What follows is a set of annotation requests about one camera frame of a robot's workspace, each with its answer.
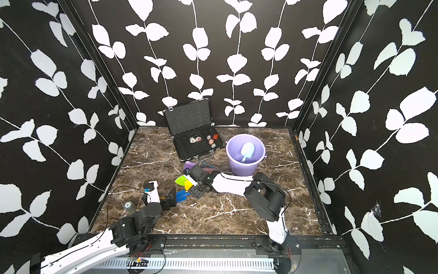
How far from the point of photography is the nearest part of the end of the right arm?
Answer: 656 millimetres

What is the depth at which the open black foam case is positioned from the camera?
40.9 inches

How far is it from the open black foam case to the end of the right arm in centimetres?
26
